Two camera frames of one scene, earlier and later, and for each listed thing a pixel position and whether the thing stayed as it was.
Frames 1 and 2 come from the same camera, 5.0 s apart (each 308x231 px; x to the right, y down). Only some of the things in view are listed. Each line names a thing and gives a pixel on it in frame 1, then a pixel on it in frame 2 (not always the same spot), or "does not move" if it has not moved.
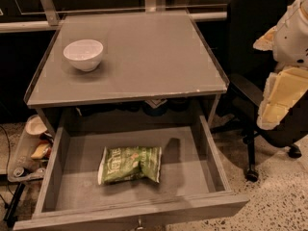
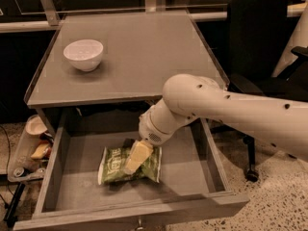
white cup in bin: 35,125 does not move
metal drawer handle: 140,227 does not move
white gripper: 291,38 → 148,132
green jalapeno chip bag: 129,163 does not move
